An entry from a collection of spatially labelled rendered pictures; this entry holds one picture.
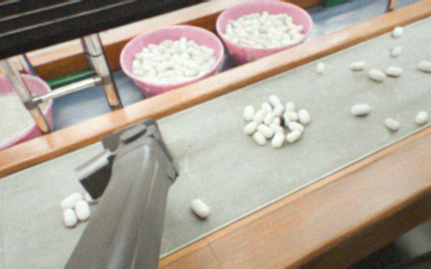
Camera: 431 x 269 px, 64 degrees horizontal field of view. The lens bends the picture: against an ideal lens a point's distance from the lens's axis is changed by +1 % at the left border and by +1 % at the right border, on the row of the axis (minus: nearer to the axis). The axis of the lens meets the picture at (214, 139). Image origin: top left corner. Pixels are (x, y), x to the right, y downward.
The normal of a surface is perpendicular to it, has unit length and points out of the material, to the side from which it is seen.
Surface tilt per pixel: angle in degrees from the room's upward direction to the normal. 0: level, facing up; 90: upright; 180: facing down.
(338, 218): 0
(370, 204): 0
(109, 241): 36
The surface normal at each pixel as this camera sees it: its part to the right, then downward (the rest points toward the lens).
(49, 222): -0.05, -0.68
